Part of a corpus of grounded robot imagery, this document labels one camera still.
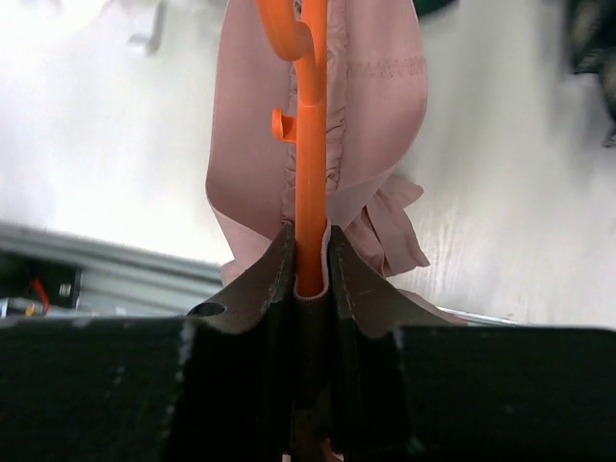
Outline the orange hanger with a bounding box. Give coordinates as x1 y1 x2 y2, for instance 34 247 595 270
256 0 328 298

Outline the navy white plaid skirt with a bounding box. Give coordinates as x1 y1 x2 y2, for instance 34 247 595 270
567 0 615 74

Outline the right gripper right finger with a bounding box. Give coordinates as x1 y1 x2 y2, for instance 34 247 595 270
327 226 452 461

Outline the dark green plaid skirt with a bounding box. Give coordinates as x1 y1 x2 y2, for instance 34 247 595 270
413 0 459 18

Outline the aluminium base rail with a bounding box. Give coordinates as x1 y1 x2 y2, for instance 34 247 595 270
0 220 521 326

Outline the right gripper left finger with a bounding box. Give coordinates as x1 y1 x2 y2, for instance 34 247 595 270
163 224 295 461

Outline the pink garment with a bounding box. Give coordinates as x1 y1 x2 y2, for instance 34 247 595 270
204 0 471 462

